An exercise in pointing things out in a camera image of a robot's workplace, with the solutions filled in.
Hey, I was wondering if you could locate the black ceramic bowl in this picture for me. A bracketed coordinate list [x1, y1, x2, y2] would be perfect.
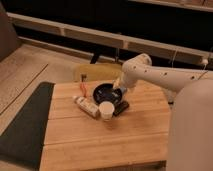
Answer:
[93, 83, 127, 105]

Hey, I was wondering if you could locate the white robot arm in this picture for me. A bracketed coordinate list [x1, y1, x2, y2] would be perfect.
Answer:
[118, 53, 213, 171]

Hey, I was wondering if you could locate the black rectangular bar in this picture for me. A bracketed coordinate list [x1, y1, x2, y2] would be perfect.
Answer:
[113, 101, 129, 116]

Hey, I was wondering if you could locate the white paper cup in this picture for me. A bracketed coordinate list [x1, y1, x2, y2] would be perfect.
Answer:
[99, 101, 115, 120]

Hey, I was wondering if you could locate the white plastic bottle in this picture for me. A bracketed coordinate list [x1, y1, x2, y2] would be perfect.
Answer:
[73, 96, 99, 118]

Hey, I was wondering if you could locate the dark grey floor mat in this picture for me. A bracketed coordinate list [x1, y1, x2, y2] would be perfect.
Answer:
[0, 82, 54, 169]

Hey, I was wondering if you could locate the red handled tool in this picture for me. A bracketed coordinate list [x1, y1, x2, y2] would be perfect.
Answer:
[80, 74, 87, 97]

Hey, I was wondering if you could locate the white wall shelf rail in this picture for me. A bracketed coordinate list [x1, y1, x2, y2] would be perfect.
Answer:
[7, 12, 213, 66]

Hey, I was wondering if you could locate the white cable with plug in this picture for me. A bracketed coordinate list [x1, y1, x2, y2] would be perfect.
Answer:
[171, 46, 213, 81]

